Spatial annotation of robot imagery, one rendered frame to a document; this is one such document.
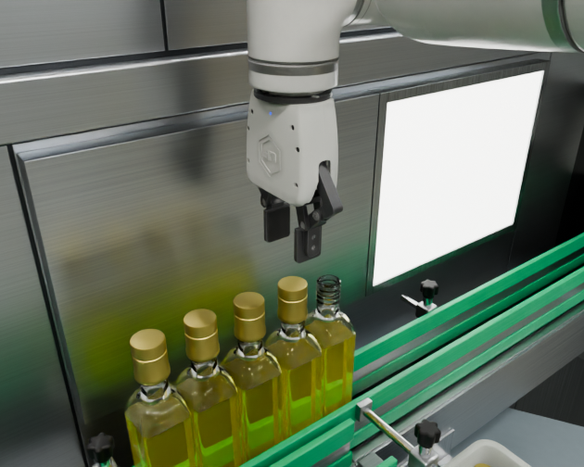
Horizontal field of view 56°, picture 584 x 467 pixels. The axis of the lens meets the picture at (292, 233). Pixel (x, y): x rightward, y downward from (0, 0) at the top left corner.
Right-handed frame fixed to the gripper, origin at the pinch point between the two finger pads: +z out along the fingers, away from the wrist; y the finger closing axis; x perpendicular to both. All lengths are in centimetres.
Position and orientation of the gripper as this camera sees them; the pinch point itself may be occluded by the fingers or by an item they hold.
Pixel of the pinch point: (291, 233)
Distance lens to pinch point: 59.7
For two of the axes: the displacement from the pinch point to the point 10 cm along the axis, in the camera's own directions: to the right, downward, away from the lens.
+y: 6.0, 3.7, -7.1
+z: -0.1, 8.9, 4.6
